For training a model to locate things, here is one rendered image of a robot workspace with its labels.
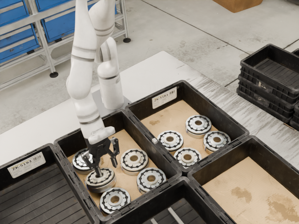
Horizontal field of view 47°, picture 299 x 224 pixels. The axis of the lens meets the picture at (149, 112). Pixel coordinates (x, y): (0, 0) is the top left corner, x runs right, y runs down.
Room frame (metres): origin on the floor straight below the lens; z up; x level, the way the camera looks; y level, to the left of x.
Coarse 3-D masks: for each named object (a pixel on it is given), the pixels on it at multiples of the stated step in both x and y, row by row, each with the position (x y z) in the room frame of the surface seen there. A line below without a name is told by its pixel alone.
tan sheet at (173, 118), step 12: (168, 108) 1.08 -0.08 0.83; (180, 108) 1.07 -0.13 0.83; (192, 108) 1.07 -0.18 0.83; (144, 120) 1.02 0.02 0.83; (156, 120) 1.01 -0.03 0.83; (168, 120) 1.01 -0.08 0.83; (180, 120) 1.00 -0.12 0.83; (156, 132) 0.95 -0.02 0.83; (180, 132) 0.93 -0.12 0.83; (192, 144) 0.87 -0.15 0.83; (204, 156) 0.80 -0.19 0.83
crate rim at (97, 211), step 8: (112, 112) 0.98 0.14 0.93; (80, 128) 0.91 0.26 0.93; (64, 136) 0.87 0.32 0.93; (144, 136) 0.84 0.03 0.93; (56, 144) 0.84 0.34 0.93; (152, 144) 0.80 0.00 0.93; (160, 152) 0.76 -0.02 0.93; (64, 160) 0.76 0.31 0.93; (168, 160) 0.73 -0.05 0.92; (72, 168) 0.72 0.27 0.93; (176, 168) 0.68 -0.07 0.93; (176, 176) 0.65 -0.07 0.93; (80, 184) 0.65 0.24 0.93; (160, 184) 0.63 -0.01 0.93; (88, 192) 0.62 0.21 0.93; (152, 192) 0.60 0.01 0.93; (88, 200) 0.59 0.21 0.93; (136, 200) 0.58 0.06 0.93; (96, 208) 0.56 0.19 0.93; (120, 208) 0.55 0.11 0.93; (112, 216) 0.53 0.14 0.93
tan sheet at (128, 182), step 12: (120, 132) 0.96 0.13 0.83; (120, 144) 0.90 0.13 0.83; (132, 144) 0.89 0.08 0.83; (72, 156) 0.86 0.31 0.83; (108, 156) 0.84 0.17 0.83; (120, 156) 0.84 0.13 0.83; (120, 168) 0.78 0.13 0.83; (120, 180) 0.73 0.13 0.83; (132, 180) 0.72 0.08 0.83; (132, 192) 0.67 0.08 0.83; (96, 204) 0.64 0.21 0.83
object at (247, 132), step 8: (184, 80) 1.14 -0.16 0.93; (168, 88) 1.10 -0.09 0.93; (192, 88) 1.08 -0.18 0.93; (152, 96) 1.06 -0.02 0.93; (200, 96) 1.03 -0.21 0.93; (136, 104) 1.02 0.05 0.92; (128, 112) 0.97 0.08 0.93; (224, 112) 0.92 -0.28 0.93; (136, 120) 0.92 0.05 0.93; (232, 120) 0.88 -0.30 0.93; (144, 128) 0.88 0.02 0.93; (240, 128) 0.84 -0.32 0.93; (152, 136) 0.83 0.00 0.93; (240, 136) 0.80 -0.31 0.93; (160, 144) 0.79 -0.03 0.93; (232, 144) 0.76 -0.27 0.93; (168, 152) 0.76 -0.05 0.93; (216, 152) 0.73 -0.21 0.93; (176, 160) 0.72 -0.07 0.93; (200, 160) 0.71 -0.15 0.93; (184, 168) 0.68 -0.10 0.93; (192, 168) 0.68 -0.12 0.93
